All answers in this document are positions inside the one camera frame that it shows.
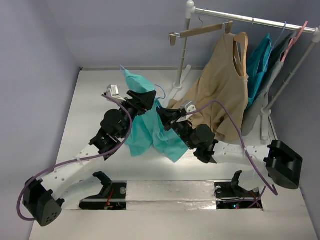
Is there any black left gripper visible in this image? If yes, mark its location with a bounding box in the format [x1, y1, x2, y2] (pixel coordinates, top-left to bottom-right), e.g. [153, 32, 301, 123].
[116, 91, 156, 139]

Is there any teal t shirt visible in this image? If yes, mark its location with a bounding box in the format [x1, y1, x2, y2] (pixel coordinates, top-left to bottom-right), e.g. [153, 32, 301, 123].
[121, 68, 189, 163]

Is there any light blue wire hanger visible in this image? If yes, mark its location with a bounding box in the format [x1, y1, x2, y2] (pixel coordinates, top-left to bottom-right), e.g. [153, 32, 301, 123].
[119, 64, 168, 101]

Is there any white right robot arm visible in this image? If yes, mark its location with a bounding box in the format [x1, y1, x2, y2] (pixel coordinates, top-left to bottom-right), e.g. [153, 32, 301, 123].
[156, 107, 303, 196]

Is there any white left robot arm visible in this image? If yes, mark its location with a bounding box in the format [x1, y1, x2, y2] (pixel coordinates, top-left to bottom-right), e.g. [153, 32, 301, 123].
[17, 90, 156, 227]

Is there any grey hanging shirt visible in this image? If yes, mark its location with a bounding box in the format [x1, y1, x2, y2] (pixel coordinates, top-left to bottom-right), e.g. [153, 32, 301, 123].
[241, 32, 297, 141]

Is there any turquoise hanging shirt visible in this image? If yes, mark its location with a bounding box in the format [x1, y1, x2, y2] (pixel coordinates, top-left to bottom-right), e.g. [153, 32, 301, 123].
[246, 33, 273, 110]

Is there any wooden clip hanger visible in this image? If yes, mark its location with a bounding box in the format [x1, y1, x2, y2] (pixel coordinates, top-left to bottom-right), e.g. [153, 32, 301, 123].
[169, 7, 234, 46]

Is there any pink hanger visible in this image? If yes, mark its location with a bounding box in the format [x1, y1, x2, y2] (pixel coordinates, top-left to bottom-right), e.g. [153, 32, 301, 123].
[281, 21, 309, 63]

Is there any beige tank top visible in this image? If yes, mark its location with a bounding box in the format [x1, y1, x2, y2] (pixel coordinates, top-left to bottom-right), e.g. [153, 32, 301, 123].
[167, 33, 249, 143]

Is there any white clothes rack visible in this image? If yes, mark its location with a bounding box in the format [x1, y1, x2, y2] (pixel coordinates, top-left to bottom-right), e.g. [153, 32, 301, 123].
[161, 0, 320, 146]

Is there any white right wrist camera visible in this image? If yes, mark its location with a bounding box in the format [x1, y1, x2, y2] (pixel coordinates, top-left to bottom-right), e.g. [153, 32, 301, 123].
[180, 100, 196, 119]

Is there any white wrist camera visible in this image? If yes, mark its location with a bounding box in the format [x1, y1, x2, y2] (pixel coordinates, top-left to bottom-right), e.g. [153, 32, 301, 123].
[180, 100, 196, 119]
[102, 84, 125, 103]

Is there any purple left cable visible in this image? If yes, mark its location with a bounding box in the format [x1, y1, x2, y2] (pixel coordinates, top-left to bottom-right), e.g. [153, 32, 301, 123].
[16, 93, 133, 221]

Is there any purple cable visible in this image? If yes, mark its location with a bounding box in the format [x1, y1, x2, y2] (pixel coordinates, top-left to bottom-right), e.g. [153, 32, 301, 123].
[186, 100, 279, 210]
[16, 93, 133, 221]

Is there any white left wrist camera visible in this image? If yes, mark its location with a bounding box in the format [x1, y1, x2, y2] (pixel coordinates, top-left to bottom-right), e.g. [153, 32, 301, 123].
[102, 84, 125, 103]

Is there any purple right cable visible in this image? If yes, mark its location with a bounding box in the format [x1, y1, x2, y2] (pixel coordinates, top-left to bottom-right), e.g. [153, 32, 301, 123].
[186, 100, 279, 210]

